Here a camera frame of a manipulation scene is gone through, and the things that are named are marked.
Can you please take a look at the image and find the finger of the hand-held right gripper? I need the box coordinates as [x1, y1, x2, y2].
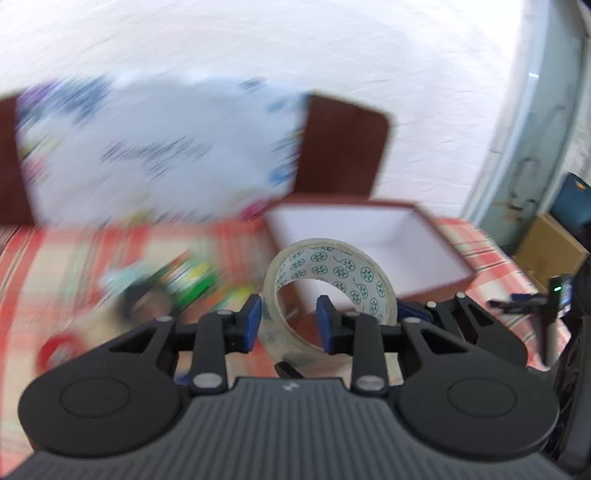
[396, 292, 528, 367]
[489, 293, 552, 317]

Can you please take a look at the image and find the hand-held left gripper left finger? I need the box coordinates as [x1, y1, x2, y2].
[108, 294, 263, 394]

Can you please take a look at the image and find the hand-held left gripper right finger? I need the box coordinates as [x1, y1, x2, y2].
[316, 295, 476, 395]

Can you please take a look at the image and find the clear packing tape roll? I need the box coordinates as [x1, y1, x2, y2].
[259, 239, 399, 370]

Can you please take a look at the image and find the brown cardboard box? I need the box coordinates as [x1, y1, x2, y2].
[264, 196, 476, 301]

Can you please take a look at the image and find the tan cardboard carton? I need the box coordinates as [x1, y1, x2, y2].
[515, 215, 589, 289]

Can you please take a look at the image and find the green labelled bottle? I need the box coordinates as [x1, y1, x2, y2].
[159, 256, 220, 308]

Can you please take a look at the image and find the dark blue bag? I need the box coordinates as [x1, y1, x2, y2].
[551, 172, 591, 243]

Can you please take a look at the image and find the black tape roll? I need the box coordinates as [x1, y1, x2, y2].
[122, 281, 174, 324]

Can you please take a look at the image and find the pale blue door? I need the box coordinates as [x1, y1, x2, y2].
[462, 0, 591, 259]

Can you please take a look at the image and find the brown wooden headboard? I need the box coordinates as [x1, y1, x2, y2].
[0, 92, 398, 227]

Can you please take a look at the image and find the red and white tape roll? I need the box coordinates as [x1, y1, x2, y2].
[37, 335, 86, 376]

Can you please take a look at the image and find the red plaid blanket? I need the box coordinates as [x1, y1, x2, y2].
[0, 215, 573, 462]

